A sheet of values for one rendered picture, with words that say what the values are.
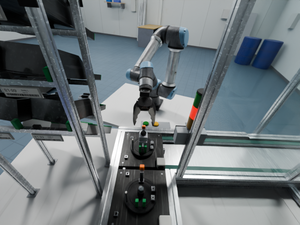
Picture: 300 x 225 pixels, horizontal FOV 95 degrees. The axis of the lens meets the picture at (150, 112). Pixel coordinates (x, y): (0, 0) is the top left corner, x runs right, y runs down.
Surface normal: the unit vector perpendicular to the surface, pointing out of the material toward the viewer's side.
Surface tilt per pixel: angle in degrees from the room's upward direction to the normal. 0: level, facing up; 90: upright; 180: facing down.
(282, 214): 0
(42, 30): 90
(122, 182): 0
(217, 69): 90
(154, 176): 0
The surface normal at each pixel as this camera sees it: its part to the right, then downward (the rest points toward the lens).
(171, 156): 0.07, -0.79
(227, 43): 0.00, 0.61
